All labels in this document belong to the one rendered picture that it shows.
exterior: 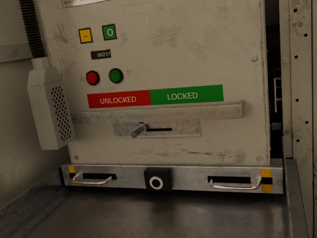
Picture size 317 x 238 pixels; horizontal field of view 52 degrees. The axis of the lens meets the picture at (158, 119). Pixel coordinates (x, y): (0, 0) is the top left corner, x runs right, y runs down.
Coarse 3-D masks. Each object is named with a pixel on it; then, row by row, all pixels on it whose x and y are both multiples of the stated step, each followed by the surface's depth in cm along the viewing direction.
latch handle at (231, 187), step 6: (210, 180) 70; (258, 180) 68; (210, 186) 69; (216, 186) 68; (222, 186) 67; (228, 186) 67; (234, 186) 66; (240, 186) 66; (246, 186) 66; (252, 186) 65; (258, 186) 65
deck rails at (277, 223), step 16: (48, 176) 80; (32, 192) 75; (48, 192) 80; (64, 192) 85; (288, 192) 58; (16, 208) 70; (32, 208) 75; (48, 208) 78; (272, 208) 66; (288, 208) 53; (0, 224) 66; (16, 224) 70; (32, 224) 72; (272, 224) 60; (288, 224) 56
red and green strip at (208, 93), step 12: (96, 96) 76; (108, 96) 75; (120, 96) 74; (132, 96) 73; (144, 96) 72; (156, 96) 71; (168, 96) 71; (180, 96) 70; (192, 96) 69; (204, 96) 68; (216, 96) 67
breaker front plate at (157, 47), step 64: (128, 0) 67; (192, 0) 63; (256, 0) 60; (64, 64) 77; (128, 64) 71; (192, 64) 67; (256, 64) 63; (128, 128) 76; (192, 128) 71; (256, 128) 67
